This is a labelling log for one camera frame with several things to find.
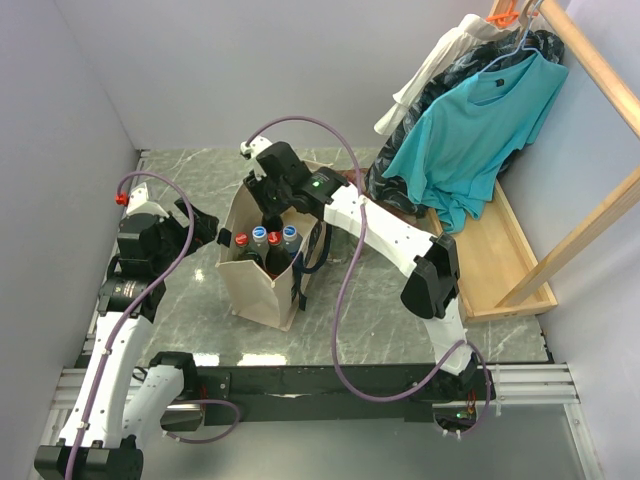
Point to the red plaid folded cloth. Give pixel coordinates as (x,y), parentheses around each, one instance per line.
(355,176)

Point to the cola bottle red cap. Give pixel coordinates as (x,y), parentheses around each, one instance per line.
(272,223)
(278,259)
(244,250)

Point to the pocari bottle blue cap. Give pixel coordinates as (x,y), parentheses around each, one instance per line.
(292,241)
(260,241)

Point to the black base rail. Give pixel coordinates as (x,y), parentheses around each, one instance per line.
(307,393)

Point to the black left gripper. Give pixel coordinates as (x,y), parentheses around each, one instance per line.
(204,229)

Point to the wooden clothes rack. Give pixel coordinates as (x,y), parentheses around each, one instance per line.
(557,202)

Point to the clear green-capped glass bottle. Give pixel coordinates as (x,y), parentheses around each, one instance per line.
(342,247)

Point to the Pocari bottle blue cap right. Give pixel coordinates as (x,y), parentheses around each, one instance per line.
(292,241)

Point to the beige canvas tote bag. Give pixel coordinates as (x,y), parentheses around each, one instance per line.
(254,295)

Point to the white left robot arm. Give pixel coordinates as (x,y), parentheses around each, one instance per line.
(107,429)

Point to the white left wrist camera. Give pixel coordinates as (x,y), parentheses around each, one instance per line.
(140,201)

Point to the white garment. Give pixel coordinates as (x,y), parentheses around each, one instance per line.
(472,31)

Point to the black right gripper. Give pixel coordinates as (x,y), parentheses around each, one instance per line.
(257,190)

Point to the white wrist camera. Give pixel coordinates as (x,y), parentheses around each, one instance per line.
(140,201)
(251,150)

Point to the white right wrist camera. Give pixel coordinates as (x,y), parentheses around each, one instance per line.
(251,150)

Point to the Pocari bottle blue cap left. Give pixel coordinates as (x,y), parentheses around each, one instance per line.
(260,241)

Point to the cola bottle red cap front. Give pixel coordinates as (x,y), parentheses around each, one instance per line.
(278,259)

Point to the light blue hanger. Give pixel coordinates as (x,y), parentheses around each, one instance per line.
(516,46)

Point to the orange hanger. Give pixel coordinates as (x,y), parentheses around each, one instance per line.
(503,13)

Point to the turquoise t-shirt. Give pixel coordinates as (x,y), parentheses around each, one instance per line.
(450,159)

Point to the dark floral shirt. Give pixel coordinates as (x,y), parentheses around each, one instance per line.
(393,191)

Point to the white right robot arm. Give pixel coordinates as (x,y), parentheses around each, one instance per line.
(429,262)

